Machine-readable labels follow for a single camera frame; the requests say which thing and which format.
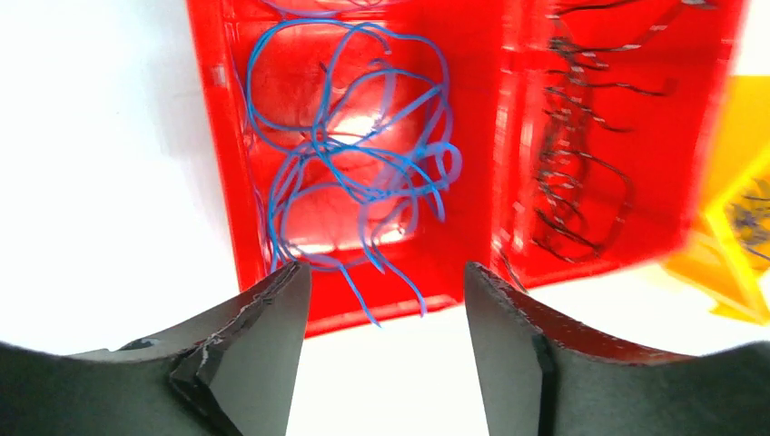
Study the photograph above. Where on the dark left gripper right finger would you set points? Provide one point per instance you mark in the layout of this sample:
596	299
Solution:
542	372

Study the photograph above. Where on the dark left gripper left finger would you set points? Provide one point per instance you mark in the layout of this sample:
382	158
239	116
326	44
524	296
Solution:
230	370

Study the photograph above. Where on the yellow plastic bin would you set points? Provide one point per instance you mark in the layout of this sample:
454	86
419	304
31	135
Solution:
727	250

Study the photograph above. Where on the left red plastic bin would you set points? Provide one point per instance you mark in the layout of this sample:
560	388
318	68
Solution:
359	137

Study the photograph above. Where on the red plastic bin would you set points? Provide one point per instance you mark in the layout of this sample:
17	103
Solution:
614	109
359	137

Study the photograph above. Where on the right red plastic bin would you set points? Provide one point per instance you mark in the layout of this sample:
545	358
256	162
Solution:
614	109

